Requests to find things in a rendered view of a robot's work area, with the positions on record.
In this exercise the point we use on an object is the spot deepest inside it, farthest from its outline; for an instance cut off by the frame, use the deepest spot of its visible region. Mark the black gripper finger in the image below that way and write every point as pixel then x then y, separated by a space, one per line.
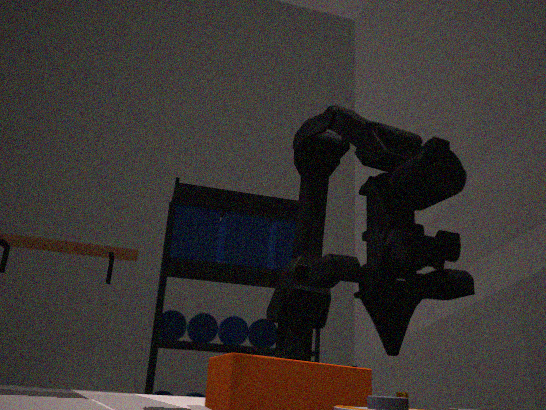
pixel 379 302
pixel 404 306

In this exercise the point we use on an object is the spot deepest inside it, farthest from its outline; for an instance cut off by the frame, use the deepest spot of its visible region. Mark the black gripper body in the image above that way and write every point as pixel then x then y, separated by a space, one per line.
pixel 330 269

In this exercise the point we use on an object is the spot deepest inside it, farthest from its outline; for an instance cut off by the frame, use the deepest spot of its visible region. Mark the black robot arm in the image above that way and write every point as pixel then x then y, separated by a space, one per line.
pixel 417 177

